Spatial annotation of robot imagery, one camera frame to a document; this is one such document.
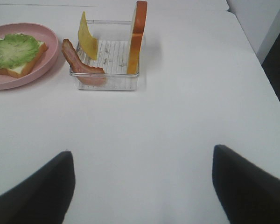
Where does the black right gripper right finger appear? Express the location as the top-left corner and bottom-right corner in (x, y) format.
(212, 145), (280, 224)

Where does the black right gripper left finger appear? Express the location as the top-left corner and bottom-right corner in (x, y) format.
(0, 151), (75, 224)

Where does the bread slice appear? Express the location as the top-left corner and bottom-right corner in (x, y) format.
(126, 0), (147, 74)
(0, 40), (48, 78)

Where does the bacon strip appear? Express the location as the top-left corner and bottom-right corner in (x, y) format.
(61, 39), (106, 86)

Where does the green lettuce leaf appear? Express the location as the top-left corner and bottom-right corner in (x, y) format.
(0, 33), (40, 69)

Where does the pink round plate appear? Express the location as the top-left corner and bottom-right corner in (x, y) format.
(0, 23), (59, 90)

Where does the yellow cheese slice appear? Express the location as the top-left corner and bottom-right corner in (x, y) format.
(78, 11), (98, 60)

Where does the clear right plastic tray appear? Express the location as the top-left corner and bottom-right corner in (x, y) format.
(70, 20), (140, 91)

